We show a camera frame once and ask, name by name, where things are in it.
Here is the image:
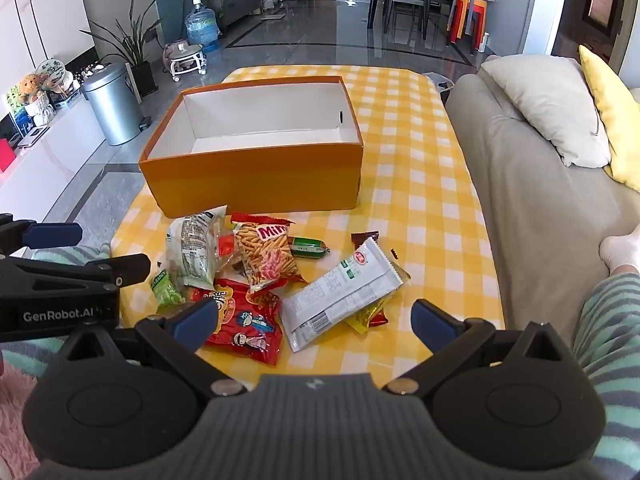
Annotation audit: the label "person's white sock foot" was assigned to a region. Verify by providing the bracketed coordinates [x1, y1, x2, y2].
[598, 224, 640, 275]

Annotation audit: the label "white wafer packet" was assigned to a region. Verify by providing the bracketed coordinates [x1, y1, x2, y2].
[278, 238, 403, 354]

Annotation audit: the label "person's striped pajama leg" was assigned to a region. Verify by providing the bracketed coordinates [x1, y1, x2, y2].
[570, 270, 640, 480]
[0, 245, 151, 378]

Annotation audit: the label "long-leaf potted plant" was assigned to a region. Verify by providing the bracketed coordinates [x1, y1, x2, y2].
[79, 0, 167, 99]

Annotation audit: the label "plush flower bouquet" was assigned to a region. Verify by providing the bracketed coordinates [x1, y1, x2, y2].
[7, 74, 57, 128]

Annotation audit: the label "blue water jug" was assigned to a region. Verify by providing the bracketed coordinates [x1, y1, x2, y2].
[184, 0, 221, 54]

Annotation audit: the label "green sausage stick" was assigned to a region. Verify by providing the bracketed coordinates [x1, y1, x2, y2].
[289, 236, 332, 260]

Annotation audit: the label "red box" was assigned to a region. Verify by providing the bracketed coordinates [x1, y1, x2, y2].
[0, 137, 19, 175]

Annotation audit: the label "pink fluffy rug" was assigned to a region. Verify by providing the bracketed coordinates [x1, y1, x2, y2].
[0, 370, 43, 480]

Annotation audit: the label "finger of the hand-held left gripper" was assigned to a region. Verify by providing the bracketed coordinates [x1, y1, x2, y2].
[0, 213, 84, 257]
[0, 253, 152, 295]

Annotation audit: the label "orange stacked stools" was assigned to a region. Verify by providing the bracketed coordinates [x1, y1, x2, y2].
[446, 0, 489, 45]

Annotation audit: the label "yellow pillow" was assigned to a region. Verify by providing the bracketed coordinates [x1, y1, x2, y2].
[578, 44, 640, 194]

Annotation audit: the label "round painted fan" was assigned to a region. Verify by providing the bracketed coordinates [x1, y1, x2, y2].
[35, 57, 69, 87]

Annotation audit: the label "white rolling stool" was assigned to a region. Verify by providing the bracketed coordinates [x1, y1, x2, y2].
[164, 40, 207, 84]

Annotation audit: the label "silver trash can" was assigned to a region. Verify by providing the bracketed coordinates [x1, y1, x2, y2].
[81, 62, 144, 147]

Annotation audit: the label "brown chocolate packet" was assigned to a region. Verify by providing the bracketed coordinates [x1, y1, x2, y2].
[351, 230, 381, 251]

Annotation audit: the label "red yellow stick snack bag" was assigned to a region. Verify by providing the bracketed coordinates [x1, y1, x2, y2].
[230, 212, 307, 295]

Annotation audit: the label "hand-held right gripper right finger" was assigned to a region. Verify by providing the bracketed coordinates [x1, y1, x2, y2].
[382, 299, 572, 397]

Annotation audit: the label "person's left striped pajama leg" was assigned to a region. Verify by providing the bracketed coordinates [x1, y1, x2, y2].
[0, 245, 151, 378]

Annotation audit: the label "clear snack bag white label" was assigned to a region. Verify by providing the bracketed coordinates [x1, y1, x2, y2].
[165, 206, 242, 302]

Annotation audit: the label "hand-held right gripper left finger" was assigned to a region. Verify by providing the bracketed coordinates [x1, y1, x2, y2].
[50, 299, 247, 397]

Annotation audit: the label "beige sofa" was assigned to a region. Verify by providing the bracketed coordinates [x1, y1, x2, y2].
[445, 55, 640, 333]

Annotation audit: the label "red cartoon snack bag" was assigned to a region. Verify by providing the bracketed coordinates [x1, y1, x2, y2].
[189, 277, 285, 367]

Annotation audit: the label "white pillow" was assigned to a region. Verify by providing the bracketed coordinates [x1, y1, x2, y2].
[481, 55, 613, 169]

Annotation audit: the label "yellow red snack packet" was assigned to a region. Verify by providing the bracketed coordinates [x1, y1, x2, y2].
[347, 292, 391, 335]

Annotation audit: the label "white marble media cabinet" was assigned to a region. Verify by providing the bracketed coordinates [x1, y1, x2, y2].
[0, 87, 101, 221]

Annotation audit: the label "orange cardboard box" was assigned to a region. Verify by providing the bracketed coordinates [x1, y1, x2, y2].
[138, 75, 364, 217]

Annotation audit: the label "small green snack packet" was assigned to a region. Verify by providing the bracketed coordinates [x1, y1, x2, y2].
[150, 267, 186, 309]

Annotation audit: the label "person's right striped pajama leg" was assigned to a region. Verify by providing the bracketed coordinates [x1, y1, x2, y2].
[570, 270, 640, 480]

